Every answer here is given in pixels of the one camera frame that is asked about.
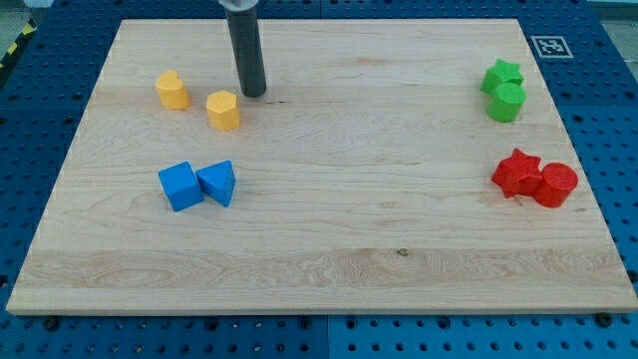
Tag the blue cube block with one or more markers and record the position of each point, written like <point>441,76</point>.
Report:
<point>180,186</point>

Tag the yellow heart block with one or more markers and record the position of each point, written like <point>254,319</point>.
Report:
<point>172,91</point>

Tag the green star block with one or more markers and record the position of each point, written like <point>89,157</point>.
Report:
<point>499,73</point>

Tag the green cylinder block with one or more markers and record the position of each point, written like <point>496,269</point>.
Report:
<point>506,101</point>

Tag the light wooden board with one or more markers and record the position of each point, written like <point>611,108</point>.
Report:
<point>363,183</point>

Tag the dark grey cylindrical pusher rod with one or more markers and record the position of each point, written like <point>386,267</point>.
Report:
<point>243,28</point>

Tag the white fiducial marker tag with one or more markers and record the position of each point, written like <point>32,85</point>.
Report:
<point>551,47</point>

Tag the red star block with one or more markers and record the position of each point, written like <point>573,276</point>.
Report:
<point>518,174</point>

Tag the yellow hexagon block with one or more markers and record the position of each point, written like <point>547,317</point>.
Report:
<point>223,110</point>

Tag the silver rod mount collar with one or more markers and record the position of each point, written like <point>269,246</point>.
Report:
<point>238,4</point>

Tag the red cylinder block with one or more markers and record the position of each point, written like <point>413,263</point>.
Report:
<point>557,183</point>

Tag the blue triangle block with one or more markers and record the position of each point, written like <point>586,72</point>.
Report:
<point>218,181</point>

